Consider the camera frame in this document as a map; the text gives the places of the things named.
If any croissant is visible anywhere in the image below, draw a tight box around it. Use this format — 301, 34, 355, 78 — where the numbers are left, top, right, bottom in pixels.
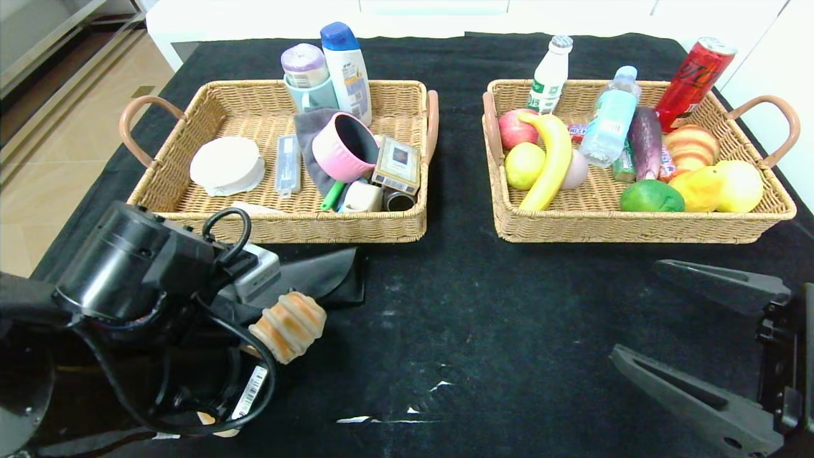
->
663, 124, 721, 174

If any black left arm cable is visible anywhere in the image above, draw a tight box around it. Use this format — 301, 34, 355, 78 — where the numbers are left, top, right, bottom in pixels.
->
70, 207, 279, 438

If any grey metal shelf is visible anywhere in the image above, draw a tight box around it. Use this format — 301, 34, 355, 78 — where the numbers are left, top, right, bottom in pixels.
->
0, 0, 148, 96

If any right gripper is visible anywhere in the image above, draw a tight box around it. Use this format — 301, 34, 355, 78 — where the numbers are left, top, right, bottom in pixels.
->
609, 259, 814, 458

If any white cabinet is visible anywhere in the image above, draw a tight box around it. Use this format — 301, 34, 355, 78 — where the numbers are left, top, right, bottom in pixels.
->
649, 0, 814, 211

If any yellow mango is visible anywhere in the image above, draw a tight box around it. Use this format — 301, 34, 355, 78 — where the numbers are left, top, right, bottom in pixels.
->
669, 165, 726, 212

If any black table cloth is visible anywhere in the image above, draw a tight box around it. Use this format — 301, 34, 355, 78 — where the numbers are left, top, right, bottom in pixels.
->
0, 32, 814, 458

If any green gum pack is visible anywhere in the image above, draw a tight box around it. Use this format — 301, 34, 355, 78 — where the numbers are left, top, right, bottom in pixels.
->
612, 140, 637, 184

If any small cream cup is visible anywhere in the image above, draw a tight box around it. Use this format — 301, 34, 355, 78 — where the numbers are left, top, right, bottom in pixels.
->
343, 181, 384, 213

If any yellow banana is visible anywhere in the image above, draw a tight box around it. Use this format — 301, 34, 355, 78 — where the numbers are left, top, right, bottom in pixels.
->
516, 109, 573, 212

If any playing card box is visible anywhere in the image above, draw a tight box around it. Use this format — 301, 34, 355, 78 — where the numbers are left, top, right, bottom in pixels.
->
371, 135, 422, 195

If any white shampoo bottle blue cap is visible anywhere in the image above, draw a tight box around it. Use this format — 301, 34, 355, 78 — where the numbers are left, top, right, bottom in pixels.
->
319, 22, 373, 128

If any ridged bread loaf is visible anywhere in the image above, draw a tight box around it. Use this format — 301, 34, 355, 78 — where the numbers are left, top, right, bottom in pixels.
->
196, 291, 328, 438

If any grey cloth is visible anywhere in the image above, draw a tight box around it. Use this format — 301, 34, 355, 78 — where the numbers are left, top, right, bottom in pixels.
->
294, 107, 357, 197

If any dark cup in basket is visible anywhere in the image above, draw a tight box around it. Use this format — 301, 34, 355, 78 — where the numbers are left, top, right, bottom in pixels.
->
383, 190, 418, 212

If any white round container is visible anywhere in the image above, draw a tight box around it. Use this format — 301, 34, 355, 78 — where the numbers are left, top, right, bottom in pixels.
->
189, 135, 265, 197

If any red drink can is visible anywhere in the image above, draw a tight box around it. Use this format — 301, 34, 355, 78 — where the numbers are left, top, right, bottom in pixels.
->
655, 37, 738, 131

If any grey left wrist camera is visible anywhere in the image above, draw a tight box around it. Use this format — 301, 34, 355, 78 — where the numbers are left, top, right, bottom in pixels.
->
234, 245, 282, 306

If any mint green mug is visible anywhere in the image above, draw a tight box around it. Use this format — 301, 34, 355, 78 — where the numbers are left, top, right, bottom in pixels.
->
283, 75, 340, 113

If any clear water bottle blue cap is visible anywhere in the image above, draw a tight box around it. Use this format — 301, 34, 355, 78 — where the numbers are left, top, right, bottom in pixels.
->
580, 65, 643, 167

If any white yogurt drink bottle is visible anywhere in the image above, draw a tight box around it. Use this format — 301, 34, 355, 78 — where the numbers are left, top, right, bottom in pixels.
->
527, 35, 573, 114

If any pink saucepan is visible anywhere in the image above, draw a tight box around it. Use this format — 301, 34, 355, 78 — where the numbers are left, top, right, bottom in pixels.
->
312, 113, 380, 183

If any pale pink round fruit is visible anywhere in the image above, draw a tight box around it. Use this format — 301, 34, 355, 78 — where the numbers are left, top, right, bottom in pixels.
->
560, 149, 590, 190

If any black glasses case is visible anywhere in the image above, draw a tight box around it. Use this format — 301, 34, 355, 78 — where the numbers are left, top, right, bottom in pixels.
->
273, 247, 368, 307

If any purple eggplant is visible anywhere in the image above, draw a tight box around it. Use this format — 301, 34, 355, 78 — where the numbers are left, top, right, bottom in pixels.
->
628, 106, 664, 181

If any small yellow lemon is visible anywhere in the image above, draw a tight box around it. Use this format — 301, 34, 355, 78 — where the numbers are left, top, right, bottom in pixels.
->
504, 141, 546, 190

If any red apple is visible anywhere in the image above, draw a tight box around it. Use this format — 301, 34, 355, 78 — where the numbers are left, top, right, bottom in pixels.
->
498, 108, 540, 150

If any cream flat stick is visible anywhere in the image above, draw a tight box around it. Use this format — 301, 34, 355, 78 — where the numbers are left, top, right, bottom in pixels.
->
230, 201, 286, 215

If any clear plastic case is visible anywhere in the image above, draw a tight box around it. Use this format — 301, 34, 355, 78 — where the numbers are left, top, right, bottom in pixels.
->
275, 134, 303, 198

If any green lime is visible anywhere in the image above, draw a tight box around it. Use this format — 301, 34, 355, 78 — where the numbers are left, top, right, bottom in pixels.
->
620, 179, 686, 212

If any large yellow lemon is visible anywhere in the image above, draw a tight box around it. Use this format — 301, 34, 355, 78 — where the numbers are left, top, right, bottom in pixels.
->
715, 159, 764, 212

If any white low bench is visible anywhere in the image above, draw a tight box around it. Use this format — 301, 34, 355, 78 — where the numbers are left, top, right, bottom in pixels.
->
145, 0, 659, 72

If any wicker basket with household items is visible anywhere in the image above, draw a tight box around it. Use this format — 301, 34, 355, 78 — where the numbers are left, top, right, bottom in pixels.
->
119, 79, 441, 245

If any purple lid jar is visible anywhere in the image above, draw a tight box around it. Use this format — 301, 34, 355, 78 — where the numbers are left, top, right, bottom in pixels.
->
280, 43, 329, 88

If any wicker basket with food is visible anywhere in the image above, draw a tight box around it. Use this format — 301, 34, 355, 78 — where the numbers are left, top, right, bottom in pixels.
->
482, 78, 801, 244

